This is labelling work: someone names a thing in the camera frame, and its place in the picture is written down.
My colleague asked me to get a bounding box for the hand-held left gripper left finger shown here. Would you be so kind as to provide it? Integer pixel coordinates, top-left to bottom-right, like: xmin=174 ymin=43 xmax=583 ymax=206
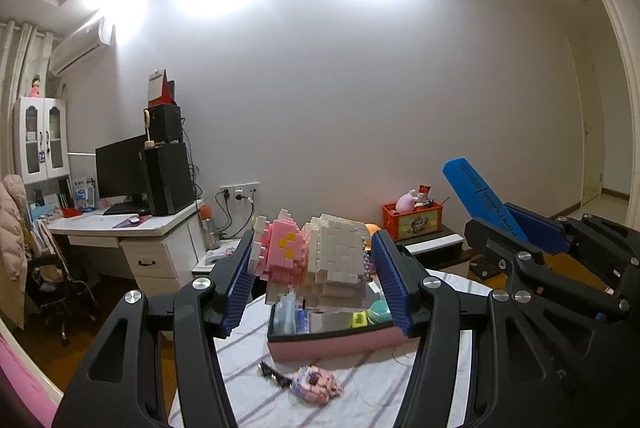
xmin=52 ymin=232 xmax=256 ymax=428

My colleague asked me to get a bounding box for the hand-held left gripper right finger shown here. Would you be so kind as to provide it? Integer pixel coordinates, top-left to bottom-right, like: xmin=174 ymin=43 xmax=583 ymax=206
xmin=371 ymin=230 xmax=571 ymax=428

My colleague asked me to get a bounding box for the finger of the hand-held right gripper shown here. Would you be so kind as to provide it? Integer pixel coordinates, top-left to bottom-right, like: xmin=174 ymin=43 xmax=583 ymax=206
xmin=464 ymin=219 xmax=632 ymax=316
xmin=506 ymin=203 xmax=640 ymax=273

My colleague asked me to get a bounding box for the teal round bowl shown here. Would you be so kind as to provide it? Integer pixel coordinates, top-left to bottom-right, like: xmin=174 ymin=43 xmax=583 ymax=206
xmin=369 ymin=300 xmax=394 ymax=324

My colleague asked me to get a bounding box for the clear tissue pack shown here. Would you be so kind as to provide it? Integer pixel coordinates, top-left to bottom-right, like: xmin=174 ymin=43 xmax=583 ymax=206
xmin=272 ymin=298 xmax=297 ymax=335

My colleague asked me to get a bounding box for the pink white brick toy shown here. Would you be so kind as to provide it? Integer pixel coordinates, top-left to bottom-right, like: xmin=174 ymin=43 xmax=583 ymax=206
xmin=252 ymin=208 xmax=375 ymax=311

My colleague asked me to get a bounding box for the blue plastic case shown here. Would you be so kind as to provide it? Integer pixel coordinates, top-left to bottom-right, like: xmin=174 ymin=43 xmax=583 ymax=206
xmin=442 ymin=158 xmax=534 ymax=244

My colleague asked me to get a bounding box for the pink storage box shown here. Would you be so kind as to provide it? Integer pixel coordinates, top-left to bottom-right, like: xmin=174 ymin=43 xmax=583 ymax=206
xmin=266 ymin=295 xmax=421 ymax=362

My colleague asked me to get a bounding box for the white nightstand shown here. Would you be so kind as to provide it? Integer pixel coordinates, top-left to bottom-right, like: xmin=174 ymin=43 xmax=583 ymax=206
xmin=192 ymin=238 xmax=251 ymax=289

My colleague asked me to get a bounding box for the red plastic crate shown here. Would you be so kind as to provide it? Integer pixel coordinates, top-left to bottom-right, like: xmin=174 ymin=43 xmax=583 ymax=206
xmin=381 ymin=202 xmax=445 ymax=243

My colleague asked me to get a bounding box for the red-capped water bottle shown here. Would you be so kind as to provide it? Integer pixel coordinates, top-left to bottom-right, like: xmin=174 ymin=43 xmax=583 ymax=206
xmin=200 ymin=204 xmax=219 ymax=250

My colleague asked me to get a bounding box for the striped white blanket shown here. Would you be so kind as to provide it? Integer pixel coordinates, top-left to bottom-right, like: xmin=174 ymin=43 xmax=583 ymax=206
xmin=167 ymin=270 xmax=494 ymax=428

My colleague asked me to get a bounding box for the white desk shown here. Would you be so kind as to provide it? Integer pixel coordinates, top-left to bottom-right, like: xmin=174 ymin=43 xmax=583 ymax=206
xmin=49 ymin=200 xmax=206 ymax=299

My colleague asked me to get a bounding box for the pink plush toy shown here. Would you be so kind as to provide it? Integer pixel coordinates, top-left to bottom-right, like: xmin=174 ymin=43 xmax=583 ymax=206
xmin=396 ymin=189 xmax=421 ymax=213

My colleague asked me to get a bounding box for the white door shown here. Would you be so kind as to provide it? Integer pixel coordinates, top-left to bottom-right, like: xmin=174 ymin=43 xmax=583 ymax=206
xmin=570 ymin=42 xmax=606 ymax=209

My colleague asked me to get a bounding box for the pink purple brick toy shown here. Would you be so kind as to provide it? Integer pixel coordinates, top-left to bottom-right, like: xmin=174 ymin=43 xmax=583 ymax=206
xmin=290 ymin=367 xmax=345 ymax=405

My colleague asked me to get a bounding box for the black computer tower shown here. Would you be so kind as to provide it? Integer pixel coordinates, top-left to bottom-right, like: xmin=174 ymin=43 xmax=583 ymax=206
xmin=142 ymin=142 xmax=196 ymax=217

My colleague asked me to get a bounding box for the black keyboard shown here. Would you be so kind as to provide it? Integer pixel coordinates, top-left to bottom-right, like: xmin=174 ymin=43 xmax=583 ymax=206
xmin=103 ymin=203 xmax=151 ymax=217

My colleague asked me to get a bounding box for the black computer monitor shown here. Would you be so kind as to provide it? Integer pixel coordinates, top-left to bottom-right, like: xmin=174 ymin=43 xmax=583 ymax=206
xmin=95 ymin=134 xmax=150 ymax=214

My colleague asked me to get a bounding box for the black office chair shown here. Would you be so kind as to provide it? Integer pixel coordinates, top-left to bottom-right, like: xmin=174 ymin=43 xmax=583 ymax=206
xmin=25 ymin=253 xmax=99 ymax=347

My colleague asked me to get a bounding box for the blue white box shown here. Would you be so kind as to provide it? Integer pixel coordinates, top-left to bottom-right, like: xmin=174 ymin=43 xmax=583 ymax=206
xmin=71 ymin=178 xmax=96 ymax=211

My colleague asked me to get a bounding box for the black speaker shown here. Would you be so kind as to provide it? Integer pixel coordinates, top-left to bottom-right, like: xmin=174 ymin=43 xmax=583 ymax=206
xmin=148 ymin=104 xmax=184 ymax=144

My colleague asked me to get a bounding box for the row of books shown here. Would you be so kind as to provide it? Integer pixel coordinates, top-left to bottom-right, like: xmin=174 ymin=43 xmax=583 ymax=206
xmin=27 ymin=180 xmax=71 ymax=221

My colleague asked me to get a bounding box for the white desk calendar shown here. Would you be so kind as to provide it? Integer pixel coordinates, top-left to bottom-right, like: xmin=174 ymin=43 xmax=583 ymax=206
xmin=148 ymin=68 xmax=169 ymax=106

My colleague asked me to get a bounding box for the pink bed cover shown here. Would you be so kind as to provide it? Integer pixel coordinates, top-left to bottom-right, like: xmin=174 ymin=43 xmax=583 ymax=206
xmin=0 ymin=338 xmax=64 ymax=428

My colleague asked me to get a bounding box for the white glass-door cabinet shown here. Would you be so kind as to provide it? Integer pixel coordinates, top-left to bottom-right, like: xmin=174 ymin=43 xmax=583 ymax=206
xmin=13 ymin=96 xmax=71 ymax=184

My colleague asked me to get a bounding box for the white air conditioner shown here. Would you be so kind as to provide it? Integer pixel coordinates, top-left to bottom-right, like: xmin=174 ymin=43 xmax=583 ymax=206
xmin=49 ymin=18 xmax=115 ymax=76

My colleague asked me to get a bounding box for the beige curtain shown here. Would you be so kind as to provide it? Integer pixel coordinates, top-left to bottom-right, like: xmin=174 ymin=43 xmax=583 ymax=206
xmin=0 ymin=22 xmax=54 ymax=179

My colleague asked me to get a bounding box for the black power cable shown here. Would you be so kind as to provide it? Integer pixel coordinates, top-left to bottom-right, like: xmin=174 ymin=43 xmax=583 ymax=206
xmin=216 ymin=190 xmax=256 ymax=239

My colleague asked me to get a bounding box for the white wall socket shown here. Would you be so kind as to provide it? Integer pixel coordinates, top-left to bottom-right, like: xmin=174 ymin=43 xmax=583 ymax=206
xmin=220 ymin=182 xmax=261 ymax=200

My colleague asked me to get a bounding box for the white door frame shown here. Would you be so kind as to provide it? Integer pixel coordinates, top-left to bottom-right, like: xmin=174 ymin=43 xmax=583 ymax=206
xmin=525 ymin=0 xmax=640 ymax=229

